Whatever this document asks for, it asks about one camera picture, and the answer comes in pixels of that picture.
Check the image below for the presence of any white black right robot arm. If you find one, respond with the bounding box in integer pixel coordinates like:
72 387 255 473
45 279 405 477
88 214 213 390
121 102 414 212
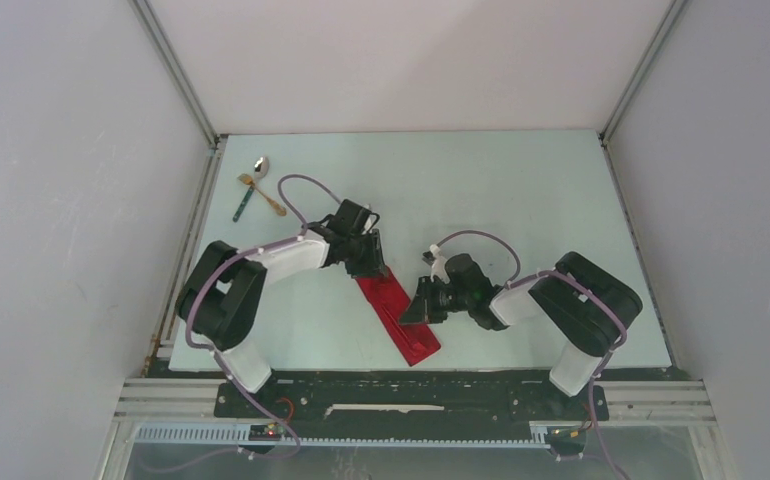
398 248 643 418

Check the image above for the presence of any gold fork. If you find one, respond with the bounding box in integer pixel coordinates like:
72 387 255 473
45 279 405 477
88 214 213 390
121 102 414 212
237 174 287 217

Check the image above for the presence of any right aluminium frame post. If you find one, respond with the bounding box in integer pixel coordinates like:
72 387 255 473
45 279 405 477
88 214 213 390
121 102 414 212
599 0 691 147

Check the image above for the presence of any white slotted cable duct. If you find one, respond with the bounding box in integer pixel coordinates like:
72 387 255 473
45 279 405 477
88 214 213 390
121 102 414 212
133 422 550 450

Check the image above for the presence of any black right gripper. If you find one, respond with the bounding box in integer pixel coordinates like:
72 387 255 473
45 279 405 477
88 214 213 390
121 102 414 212
398 275 473 324

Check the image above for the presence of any red satin napkin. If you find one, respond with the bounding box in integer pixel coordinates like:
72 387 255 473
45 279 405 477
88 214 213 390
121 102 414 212
355 267 442 367

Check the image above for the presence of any left aluminium frame post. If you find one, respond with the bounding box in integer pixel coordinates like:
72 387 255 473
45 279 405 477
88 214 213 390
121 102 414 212
128 0 220 149

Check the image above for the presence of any silver spoon teal handle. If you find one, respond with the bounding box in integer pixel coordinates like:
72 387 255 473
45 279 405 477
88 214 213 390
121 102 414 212
232 156 270 222

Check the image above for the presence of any aluminium frame post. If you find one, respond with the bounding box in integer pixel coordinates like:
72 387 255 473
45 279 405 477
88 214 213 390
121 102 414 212
128 0 220 149
599 0 691 147

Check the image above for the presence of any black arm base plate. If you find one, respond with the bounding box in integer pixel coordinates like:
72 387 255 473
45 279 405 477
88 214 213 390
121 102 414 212
213 370 609 440

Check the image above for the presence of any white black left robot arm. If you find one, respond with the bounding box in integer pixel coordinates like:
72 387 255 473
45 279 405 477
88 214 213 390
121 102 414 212
175 200 387 417

